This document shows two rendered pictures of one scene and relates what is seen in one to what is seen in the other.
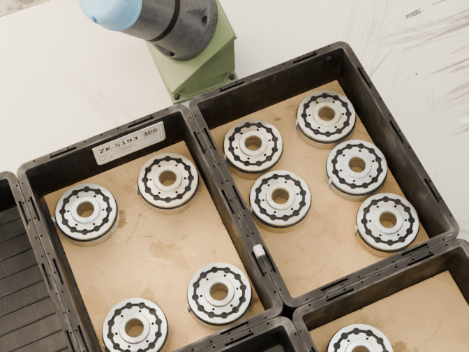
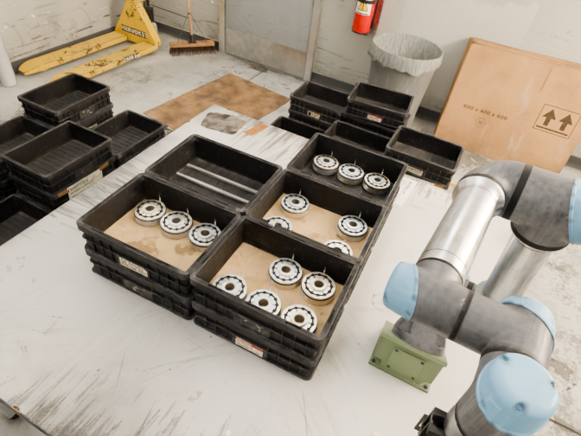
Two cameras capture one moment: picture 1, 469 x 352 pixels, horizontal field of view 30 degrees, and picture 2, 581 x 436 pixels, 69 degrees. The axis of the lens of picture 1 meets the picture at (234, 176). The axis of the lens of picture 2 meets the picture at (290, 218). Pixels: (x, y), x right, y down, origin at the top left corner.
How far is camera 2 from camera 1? 1.39 m
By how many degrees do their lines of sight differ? 67
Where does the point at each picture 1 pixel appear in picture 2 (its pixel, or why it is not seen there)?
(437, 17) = not seen: outside the picture
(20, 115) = not seen: hidden behind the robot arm
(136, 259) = (319, 228)
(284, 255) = (264, 259)
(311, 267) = (250, 261)
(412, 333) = (188, 260)
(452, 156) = (221, 400)
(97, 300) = (317, 210)
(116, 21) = not seen: hidden behind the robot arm
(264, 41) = (380, 400)
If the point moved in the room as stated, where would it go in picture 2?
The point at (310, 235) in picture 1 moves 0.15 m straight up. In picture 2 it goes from (260, 272) to (264, 238)
